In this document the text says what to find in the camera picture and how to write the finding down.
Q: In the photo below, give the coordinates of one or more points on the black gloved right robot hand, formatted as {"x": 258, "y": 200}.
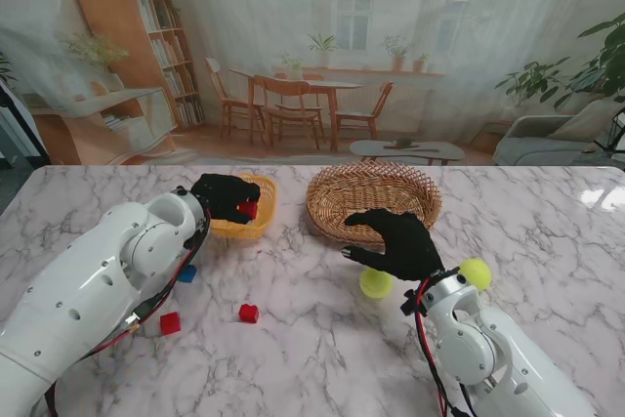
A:
{"x": 407, "y": 251}

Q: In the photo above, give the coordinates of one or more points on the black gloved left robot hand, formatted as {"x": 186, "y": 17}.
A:
{"x": 222, "y": 195}

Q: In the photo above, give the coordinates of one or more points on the red toy building block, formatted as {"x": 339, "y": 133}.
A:
{"x": 248, "y": 313}
{"x": 250, "y": 211}
{"x": 170, "y": 324}

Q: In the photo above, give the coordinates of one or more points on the yellow-green tennis ball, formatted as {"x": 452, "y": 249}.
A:
{"x": 477, "y": 273}
{"x": 377, "y": 286}

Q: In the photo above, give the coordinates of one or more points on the blue toy building block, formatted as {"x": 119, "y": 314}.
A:
{"x": 188, "y": 275}

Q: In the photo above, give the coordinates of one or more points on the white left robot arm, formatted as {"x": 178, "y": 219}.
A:
{"x": 73, "y": 300}

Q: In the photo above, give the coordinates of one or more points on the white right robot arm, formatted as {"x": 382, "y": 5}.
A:
{"x": 488, "y": 353}

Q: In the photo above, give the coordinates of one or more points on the yellow perforated plastic basket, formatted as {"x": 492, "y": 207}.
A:
{"x": 263, "y": 222}

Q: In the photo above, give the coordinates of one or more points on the woven wicker basket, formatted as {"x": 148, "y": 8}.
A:
{"x": 351, "y": 187}

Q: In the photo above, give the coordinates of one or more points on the printed room scene backdrop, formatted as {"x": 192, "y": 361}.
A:
{"x": 293, "y": 21}

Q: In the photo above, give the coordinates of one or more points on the black slanted stand pole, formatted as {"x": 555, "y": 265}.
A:
{"x": 25, "y": 125}

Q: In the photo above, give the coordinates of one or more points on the black tripod stand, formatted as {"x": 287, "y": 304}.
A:
{"x": 612, "y": 136}

